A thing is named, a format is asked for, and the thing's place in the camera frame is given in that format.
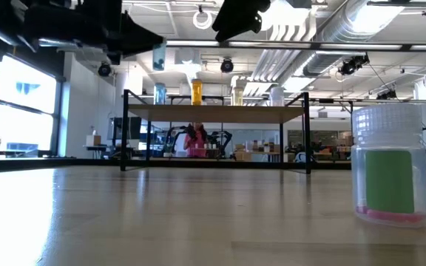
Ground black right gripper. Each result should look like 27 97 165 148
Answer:
212 0 272 42

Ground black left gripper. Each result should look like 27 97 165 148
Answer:
26 0 165 66

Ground light blue pill bottle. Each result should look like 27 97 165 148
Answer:
153 83 167 106

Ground pale yellow bottle white pills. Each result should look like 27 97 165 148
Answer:
231 86 245 106

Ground orange pill bottle white cap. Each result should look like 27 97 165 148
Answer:
191 78 203 106

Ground white plastic bottle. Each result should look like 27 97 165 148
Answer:
270 86 285 107

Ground clear jar green label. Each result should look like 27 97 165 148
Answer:
351 103 426 228

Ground wooden shelf black metal legs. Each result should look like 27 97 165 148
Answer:
121 88 313 175

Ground black ceiling spotlight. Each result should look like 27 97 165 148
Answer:
220 58 235 74
338 53 371 76
97 62 112 78
376 88 398 100

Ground black monitor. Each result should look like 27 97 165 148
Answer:
109 116 143 142

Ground person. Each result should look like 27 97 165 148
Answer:
183 123 209 159

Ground black overhead light beam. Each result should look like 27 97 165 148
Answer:
164 38 426 52

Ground white coiled cable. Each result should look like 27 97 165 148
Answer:
192 9 214 30

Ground silver ventilation duct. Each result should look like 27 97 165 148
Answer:
251 0 408 93

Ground black aluminium table frame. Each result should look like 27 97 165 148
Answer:
0 157 353 173

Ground large window black frame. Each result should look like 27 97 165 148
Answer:
0 53 66 158

